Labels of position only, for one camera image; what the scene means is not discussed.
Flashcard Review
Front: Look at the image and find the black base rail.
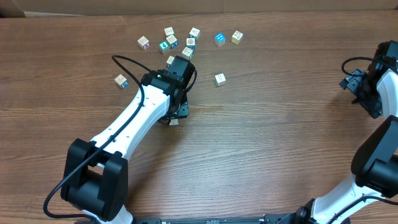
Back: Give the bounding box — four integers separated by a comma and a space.
132, 213, 296, 224

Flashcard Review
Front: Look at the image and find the blue top wooden block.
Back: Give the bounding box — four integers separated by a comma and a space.
214, 32, 226, 47

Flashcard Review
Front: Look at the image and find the wooden block blue X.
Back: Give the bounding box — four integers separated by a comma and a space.
166, 35, 178, 49

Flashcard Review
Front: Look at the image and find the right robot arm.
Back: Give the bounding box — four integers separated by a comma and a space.
280, 40, 397, 224

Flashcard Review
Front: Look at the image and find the plain top wooden block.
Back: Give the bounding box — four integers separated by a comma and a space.
164, 27, 174, 37

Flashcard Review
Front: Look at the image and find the wooden block green four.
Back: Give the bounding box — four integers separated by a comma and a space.
159, 40, 170, 55

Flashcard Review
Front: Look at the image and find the wooden block far blue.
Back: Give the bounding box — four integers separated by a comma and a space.
189, 27, 201, 41

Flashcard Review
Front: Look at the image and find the wooden block blue P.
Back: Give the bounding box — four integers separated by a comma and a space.
166, 56, 175, 68

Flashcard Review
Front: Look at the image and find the wooden block green letter I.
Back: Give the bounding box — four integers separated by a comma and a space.
215, 73, 226, 87

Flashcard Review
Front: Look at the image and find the cardboard backdrop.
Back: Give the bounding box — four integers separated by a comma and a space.
1, 0, 397, 17

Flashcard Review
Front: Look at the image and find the yellow wooden block S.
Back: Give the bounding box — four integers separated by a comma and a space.
169, 119, 179, 126

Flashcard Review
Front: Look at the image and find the wooden block yellow edge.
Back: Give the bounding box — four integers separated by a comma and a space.
231, 30, 243, 45

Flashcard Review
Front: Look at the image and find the wooden block blue five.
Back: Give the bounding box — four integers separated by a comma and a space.
114, 74, 129, 89

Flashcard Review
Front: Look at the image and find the wooden block letter L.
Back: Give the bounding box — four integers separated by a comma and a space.
182, 47, 194, 60

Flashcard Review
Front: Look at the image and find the wooden block red letter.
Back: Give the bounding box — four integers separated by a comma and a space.
137, 36, 150, 50

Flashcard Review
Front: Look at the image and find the wooden block blue side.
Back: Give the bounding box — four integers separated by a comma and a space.
186, 37, 196, 50

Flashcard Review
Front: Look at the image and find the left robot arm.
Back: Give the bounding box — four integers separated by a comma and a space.
61, 70, 197, 223

